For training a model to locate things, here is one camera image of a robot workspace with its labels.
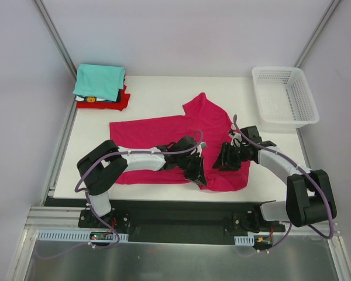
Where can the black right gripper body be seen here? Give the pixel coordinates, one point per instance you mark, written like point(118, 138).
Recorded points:
point(230, 156)

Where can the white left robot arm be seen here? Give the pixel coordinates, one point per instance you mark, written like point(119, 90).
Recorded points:
point(101, 168)

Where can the folded teal t shirt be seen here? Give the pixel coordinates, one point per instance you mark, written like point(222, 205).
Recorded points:
point(102, 82)

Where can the crimson pink t shirt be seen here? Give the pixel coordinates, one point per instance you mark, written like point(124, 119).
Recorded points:
point(200, 114)

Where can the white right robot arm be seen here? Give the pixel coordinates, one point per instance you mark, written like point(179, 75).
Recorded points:
point(309, 199)

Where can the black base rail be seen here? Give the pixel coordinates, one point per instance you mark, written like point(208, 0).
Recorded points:
point(180, 222)

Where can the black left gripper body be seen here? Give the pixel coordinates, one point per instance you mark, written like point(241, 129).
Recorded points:
point(191, 163)

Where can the white plastic basket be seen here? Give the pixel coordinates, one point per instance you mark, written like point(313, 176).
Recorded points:
point(284, 98)

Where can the folded dark printed t shirt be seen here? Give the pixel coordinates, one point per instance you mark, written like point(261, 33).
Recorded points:
point(96, 101)

